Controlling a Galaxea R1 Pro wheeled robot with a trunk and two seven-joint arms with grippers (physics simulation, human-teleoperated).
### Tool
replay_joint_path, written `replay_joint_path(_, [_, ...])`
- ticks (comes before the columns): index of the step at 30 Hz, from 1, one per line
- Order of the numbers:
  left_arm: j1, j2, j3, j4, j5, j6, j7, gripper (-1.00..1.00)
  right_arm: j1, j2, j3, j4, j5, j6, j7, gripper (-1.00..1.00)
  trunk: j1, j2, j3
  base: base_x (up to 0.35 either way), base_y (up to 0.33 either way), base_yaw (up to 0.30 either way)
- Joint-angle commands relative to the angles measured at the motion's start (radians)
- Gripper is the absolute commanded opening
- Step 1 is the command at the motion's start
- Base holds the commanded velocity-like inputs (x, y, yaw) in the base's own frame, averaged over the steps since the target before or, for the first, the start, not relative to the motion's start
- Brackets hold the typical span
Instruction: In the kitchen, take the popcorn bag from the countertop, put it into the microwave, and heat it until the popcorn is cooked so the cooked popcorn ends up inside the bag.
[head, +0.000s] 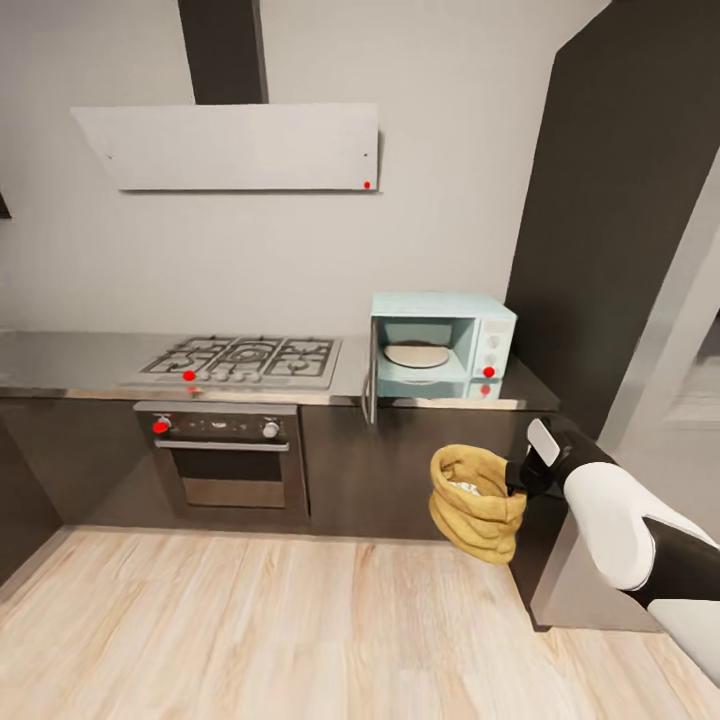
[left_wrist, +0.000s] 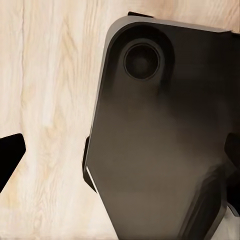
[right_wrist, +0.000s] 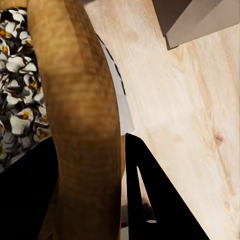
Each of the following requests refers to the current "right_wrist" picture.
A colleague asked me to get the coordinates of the popcorn bag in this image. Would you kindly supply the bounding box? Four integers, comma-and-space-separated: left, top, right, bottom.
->
0, 0, 136, 240

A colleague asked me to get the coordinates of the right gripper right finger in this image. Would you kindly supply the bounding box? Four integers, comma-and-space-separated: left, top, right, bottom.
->
125, 133, 210, 240

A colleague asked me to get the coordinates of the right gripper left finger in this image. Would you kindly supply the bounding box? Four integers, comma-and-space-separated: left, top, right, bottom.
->
0, 136, 59, 240

